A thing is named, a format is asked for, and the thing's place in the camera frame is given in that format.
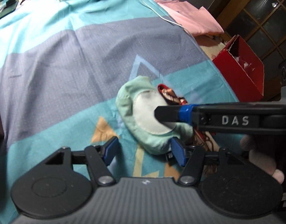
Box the wooden glass-pane door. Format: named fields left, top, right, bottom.
left=205, top=0, right=286, bottom=75

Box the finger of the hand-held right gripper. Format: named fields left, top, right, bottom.
left=154, top=104, right=200, bottom=131

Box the mint green plush toy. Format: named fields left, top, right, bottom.
left=115, top=76, right=195, bottom=155

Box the red patterned doll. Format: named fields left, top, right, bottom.
left=157, top=83, right=220, bottom=176

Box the teal grey patterned bedsheet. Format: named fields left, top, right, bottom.
left=0, top=0, right=241, bottom=215

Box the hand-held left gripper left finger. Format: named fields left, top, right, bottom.
left=44, top=136, right=120, bottom=186

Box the pink cloth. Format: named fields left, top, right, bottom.
left=150, top=0, right=225, bottom=37

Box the cream floral quilt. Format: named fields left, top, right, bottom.
left=196, top=35, right=228, bottom=61

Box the red cardboard box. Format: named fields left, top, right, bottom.
left=212, top=35, right=265, bottom=102

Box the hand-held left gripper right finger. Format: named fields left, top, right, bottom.
left=166, top=138, right=251, bottom=186

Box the thin white cable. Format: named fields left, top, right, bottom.
left=130, top=0, right=193, bottom=34

